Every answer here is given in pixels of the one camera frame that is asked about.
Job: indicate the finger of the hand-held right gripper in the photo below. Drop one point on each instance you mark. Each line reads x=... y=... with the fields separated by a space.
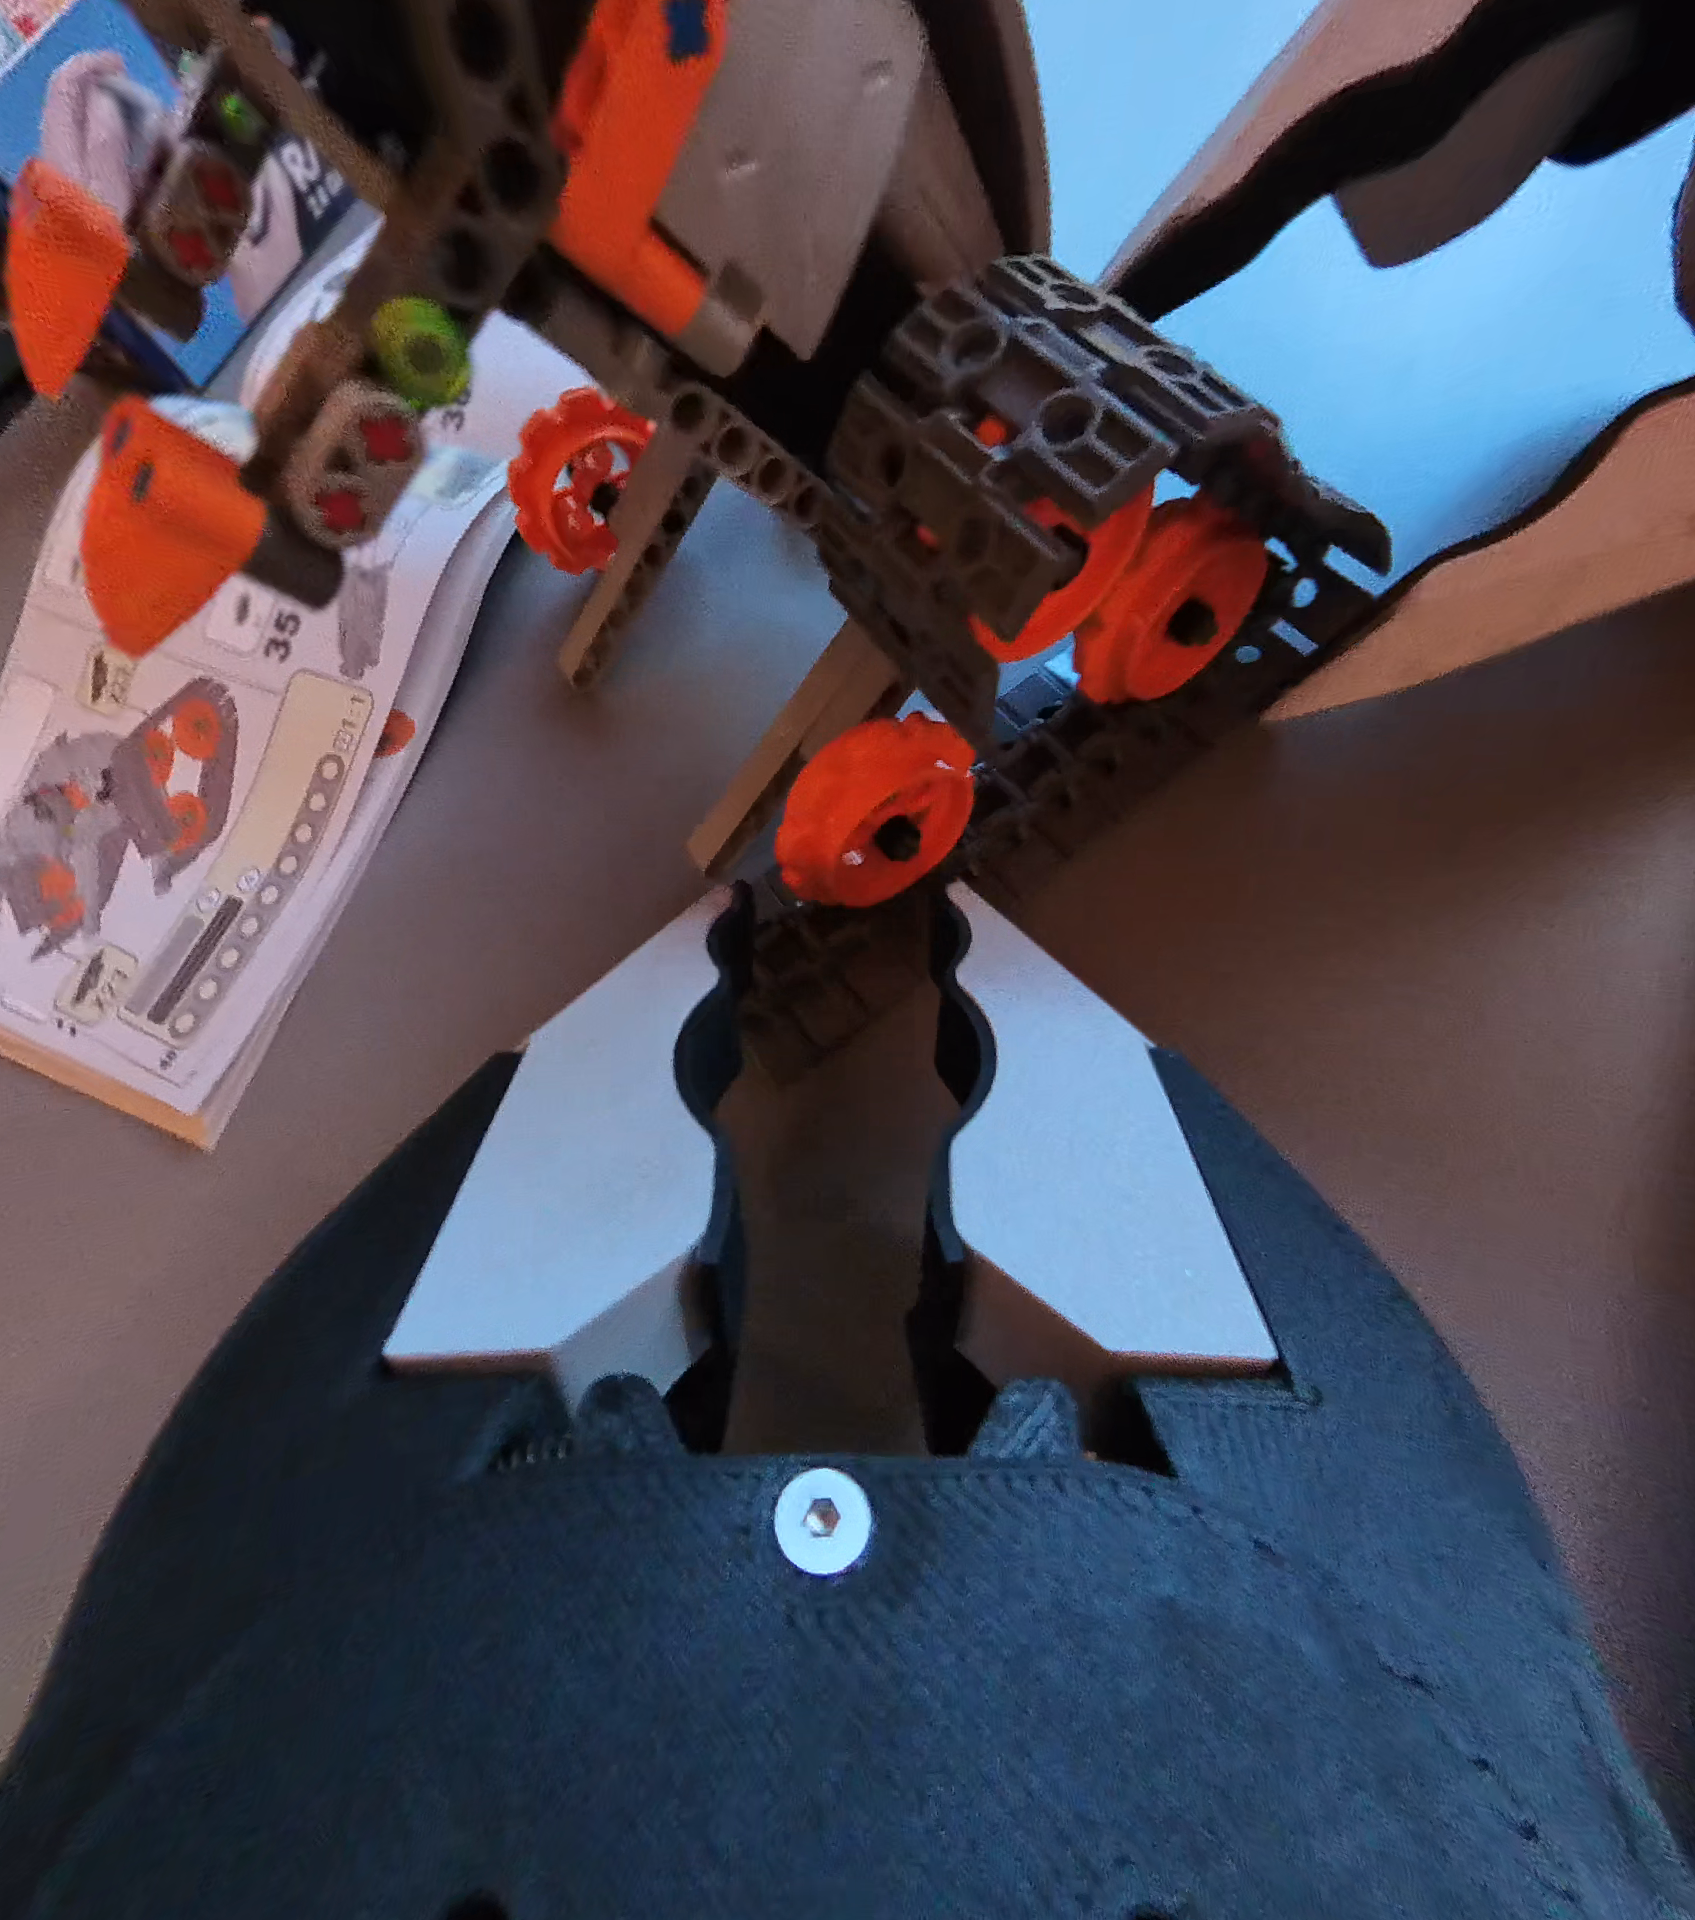
x=1657 y=540
x=1387 y=60

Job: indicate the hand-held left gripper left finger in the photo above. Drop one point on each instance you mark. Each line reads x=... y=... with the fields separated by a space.
x=562 y=1200

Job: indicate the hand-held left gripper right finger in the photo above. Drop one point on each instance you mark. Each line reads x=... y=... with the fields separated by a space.
x=1088 y=1200

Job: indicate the dark grey toy track belt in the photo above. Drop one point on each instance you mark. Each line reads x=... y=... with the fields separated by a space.
x=1028 y=390

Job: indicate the grey orange block toy robot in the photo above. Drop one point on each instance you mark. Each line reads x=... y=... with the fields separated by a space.
x=788 y=194

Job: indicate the grey desk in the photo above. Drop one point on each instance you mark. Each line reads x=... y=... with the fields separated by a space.
x=1387 y=1051

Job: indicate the open instruction booklet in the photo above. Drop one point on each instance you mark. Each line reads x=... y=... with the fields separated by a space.
x=112 y=901

